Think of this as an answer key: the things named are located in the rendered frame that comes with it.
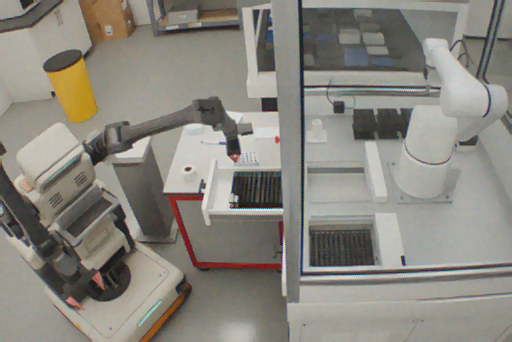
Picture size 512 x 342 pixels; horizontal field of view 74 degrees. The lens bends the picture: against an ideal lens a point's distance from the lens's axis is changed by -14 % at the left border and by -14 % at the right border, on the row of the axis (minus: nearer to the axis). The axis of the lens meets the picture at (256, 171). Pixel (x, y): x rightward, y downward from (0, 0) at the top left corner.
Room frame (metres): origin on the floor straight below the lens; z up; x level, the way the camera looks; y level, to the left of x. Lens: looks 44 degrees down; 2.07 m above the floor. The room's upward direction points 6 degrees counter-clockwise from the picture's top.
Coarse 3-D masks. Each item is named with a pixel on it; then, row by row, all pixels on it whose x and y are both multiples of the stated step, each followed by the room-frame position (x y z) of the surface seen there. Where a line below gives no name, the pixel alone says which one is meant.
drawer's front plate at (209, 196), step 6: (216, 162) 1.29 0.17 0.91; (210, 168) 1.24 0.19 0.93; (210, 174) 1.21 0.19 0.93; (216, 174) 1.26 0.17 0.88; (210, 180) 1.17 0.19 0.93; (216, 180) 1.24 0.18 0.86; (210, 186) 1.14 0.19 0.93; (216, 186) 1.22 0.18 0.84; (210, 192) 1.12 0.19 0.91; (204, 198) 1.07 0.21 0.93; (210, 198) 1.10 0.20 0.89; (204, 204) 1.04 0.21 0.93; (210, 204) 1.08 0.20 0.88; (204, 210) 1.02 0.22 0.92; (204, 216) 1.02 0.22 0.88; (210, 222) 1.03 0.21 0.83
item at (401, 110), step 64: (320, 0) 0.58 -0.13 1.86; (384, 0) 0.56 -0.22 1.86; (448, 0) 0.55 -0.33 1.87; (320, 64) 0.58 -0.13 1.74; (384, 64) 0.56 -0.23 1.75; (448, 64) 0.54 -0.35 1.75; (320, 128) 0.58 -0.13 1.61; (384, 128) 0.56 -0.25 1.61; (448, 128) 0.54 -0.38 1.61; (320, 192) 0.58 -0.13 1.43; (384, 192) 0.55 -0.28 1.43; (448, 192) 0.53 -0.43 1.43; (320, 256) 0.57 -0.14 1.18; (384, 256) 0.55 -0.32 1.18; (448, 256) 0.52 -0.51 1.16
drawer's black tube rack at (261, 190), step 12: (240, 180) 1.18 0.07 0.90; (252, 180) 1.20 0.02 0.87; (264, 180) 1.16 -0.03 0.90; (276, 180) 1.16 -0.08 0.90; (240, 192) 1.11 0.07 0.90; (252, 192) 1.10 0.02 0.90; (264, 192) 1.10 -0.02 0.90; (276, 192) 1.09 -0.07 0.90; (240, 204) 1.07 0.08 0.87; (252, 204) 1.06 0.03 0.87; (264, 204) 1.06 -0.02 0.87; (276, 204) 1.05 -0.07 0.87
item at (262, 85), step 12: (240, 0) 1.94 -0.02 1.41; (252, 0) 1.93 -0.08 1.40; (264, 0) 1.92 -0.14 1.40; (252, 24) 1.93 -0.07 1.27; (252, 36) 1.93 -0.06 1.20; (252, 48) 1.93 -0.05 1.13; (252, 60) 1.94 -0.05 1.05; (252, 72) 1.94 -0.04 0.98; (252, 84) 1.94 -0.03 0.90; (264, 84) 1.93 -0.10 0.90; (276, 84) 1.92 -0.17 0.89; (252, 96) 1.94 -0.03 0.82; (264, 96) 1.93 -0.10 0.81; (276, 96) 1.92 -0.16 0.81; (264, 108) 1.95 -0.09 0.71; (276, 108) 1.95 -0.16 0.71
